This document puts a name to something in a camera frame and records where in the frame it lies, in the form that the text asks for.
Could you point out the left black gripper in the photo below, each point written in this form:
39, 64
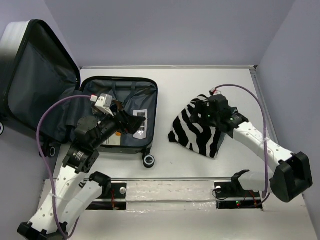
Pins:
130, 123

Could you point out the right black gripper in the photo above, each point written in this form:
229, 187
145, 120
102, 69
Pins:
202, 106

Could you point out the white orange card packet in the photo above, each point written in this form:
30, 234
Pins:
114, 140

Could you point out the brown leather belt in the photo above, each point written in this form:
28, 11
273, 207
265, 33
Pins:
99, 112

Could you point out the zebra striped cloth bag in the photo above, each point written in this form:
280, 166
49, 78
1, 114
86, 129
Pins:
197, 138

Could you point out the dark blue cup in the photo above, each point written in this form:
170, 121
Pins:
114, 108

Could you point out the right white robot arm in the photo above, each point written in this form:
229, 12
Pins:
287, 174

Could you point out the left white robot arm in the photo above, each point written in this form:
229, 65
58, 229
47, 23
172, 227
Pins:
75, 188

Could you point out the black open suitcase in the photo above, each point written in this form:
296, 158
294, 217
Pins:
42, 94

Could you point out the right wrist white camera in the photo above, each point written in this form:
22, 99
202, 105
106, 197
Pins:
215, 91

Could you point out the wrist white camera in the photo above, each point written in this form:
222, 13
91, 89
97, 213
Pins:
215, 91
104, 103

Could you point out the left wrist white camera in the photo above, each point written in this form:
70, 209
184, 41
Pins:
104, 103

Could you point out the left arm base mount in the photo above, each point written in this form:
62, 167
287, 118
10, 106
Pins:
112, 200

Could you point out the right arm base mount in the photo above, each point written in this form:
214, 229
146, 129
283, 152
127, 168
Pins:
230, 195

